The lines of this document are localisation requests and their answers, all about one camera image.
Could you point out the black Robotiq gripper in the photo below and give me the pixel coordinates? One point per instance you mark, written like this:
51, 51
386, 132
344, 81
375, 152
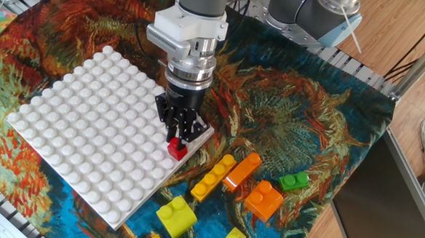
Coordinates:
182, 95

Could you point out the small red block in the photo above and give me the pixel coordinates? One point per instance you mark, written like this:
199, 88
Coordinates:
177, 150

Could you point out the slim orange sloped block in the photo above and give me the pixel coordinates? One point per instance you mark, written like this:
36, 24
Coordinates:
240, 173

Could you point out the white studded baseplate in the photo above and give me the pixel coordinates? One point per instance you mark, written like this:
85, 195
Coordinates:
98, 135

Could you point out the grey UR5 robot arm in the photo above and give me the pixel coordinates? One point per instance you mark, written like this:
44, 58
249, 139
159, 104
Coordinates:
294, 10

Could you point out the slim yellow four-stud block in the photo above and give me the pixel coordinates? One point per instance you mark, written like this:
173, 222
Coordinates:
211, 179

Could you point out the white and silver wrist adapter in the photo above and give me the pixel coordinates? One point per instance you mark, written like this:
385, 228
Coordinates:
188, 34

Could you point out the large lime two-stud block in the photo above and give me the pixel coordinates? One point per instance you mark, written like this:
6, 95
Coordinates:
176, 217

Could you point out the orange two-stud block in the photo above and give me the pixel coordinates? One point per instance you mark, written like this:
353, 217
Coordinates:
264, 202

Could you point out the small green two-stud block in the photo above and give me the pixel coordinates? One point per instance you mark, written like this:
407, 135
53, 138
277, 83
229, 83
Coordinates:
293, 181

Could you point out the colourful sunflower pattern rug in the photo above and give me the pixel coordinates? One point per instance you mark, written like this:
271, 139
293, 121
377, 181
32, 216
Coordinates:
325, 121

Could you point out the white zip tie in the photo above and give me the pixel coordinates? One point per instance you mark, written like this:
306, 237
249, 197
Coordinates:
351, 29

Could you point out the black monitor panel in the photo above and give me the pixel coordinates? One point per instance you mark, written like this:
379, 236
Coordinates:
382, 208

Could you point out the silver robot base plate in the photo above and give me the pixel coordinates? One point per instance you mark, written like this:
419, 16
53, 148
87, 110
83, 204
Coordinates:
297, 36

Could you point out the aluminium frame beam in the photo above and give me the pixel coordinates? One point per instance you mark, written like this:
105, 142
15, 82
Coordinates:
419, 68

